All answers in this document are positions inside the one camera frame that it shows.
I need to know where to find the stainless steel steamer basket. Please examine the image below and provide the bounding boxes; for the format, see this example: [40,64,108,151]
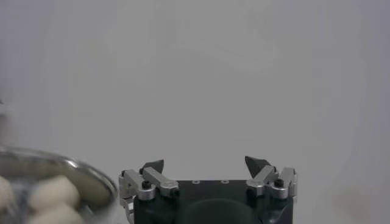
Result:
[0,145,120,224]

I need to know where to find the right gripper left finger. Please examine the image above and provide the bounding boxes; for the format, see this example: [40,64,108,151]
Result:
[118,159,180,202]

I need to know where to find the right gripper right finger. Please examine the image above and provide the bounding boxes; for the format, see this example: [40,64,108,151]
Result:
[244,155,299,200]

